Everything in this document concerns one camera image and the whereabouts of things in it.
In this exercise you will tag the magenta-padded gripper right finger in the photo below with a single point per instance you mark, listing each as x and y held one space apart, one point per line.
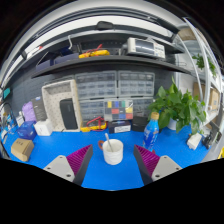
162 166

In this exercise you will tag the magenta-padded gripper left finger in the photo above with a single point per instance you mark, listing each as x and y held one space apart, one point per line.
62 166

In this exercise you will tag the blue drink bottle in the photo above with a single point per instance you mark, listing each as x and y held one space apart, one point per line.
151 133

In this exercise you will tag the white power adapter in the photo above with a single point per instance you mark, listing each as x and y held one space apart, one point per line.
194 141

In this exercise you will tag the white carton box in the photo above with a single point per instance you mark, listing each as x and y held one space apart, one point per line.
43 127

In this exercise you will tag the brown cardboard box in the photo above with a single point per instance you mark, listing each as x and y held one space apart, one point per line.
21 150

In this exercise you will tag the plain black box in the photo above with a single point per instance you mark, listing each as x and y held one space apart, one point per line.
139 124

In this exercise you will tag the yellow multimeter with red leads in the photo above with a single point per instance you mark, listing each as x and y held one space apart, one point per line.
93 126

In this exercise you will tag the blue carton box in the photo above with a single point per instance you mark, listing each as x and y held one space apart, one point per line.
26 130

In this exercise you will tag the white spoon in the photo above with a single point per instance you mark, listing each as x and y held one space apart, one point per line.
108 142

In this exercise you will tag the black rectangular speaker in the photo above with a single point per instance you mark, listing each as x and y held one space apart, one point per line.
68 114

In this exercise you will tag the black box with white label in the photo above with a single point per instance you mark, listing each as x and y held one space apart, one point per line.
120 127

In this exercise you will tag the green potted plant, white pot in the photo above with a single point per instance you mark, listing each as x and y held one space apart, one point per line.
180 106

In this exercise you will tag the dark grey upright box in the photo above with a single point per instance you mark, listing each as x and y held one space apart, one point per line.
39 108

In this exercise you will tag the small white carton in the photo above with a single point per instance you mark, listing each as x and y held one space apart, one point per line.
20 119

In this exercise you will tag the grey small-parts drawer cabinet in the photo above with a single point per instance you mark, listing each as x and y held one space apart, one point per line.
136 83
142 106
96 85
91 110

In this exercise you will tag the purple plastic bag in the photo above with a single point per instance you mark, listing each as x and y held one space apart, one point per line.
29 111

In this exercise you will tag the beige perforated tray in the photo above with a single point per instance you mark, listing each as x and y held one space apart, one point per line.
53 96

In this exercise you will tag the drawer cabinet with coloured drawers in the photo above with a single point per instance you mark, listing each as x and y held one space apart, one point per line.
118 110

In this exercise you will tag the white shelf unit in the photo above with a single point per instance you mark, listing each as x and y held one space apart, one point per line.
208 83

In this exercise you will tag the dark overhead workbench shelf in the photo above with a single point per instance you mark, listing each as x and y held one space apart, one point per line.
110 61

